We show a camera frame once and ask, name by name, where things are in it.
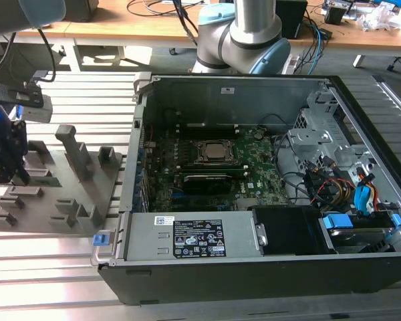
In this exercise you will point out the black graphics card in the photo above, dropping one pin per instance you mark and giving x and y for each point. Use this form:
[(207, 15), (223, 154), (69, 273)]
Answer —
[(207, 184)]

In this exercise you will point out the CPU socket with silver CPU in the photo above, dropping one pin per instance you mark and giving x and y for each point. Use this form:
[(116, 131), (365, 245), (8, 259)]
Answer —
[(215, 150)]

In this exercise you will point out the small black desk device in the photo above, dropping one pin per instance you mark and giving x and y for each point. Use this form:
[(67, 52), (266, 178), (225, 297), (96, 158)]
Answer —
[(334, 13)]

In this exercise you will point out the black box on desk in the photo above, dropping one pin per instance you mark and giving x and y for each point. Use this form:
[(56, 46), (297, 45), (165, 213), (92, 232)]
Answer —
[(82, 10)]

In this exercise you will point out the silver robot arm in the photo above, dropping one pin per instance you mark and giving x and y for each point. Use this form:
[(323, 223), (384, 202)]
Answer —
[(254, 20)]

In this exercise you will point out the hard disk in blue carrier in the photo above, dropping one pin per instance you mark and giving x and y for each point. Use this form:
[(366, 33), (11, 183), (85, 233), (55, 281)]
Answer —
[(351, 235)]

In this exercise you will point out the white crumpled paper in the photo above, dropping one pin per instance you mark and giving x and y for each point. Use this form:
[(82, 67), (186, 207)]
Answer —
[(377, 16)]

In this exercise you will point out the green motherboard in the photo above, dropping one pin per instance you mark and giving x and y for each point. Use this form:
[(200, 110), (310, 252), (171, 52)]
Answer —
[(264, 167)]

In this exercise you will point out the grey power supply unit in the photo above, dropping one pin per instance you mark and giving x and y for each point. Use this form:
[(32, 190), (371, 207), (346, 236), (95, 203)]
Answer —
[(147, 240)]

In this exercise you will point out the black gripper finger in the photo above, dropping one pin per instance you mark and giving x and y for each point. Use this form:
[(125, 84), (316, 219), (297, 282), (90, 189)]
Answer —
[(22, 173)]

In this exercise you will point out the wooden desk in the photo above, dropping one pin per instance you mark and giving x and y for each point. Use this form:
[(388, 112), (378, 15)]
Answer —
[(120, 23)]

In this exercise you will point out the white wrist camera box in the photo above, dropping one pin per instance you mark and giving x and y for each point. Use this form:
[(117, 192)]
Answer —
[(40, 112)]

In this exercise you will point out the white power strip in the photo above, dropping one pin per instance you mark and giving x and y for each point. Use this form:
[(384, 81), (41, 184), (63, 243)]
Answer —
[(292, 63)]

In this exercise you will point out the black speaker box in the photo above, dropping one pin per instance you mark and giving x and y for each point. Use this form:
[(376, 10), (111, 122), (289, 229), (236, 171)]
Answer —
[(290, 16)]

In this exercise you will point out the silver metal drive cage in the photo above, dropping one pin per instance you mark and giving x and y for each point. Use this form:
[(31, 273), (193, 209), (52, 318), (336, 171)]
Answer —
[(307, 140)]

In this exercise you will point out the grey parts rack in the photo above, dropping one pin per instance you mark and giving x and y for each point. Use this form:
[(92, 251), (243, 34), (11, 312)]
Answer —
[(70, 194)]

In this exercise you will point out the black PC case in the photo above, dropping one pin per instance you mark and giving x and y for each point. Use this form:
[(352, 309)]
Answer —
[(254, 284)]

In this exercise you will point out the blue case latch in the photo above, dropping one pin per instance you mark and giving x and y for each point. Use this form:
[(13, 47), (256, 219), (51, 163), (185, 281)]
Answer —
[(100, 240)]

